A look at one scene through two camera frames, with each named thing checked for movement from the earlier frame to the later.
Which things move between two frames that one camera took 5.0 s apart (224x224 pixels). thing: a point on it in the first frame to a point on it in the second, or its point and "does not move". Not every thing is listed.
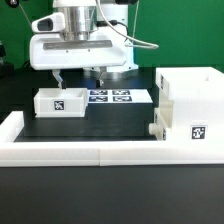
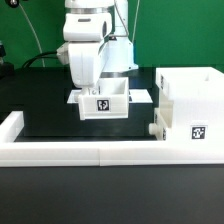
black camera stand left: (7, 70) does not move
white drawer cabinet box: (196, 95) does not move
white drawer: (61, 103) to (108, 100)
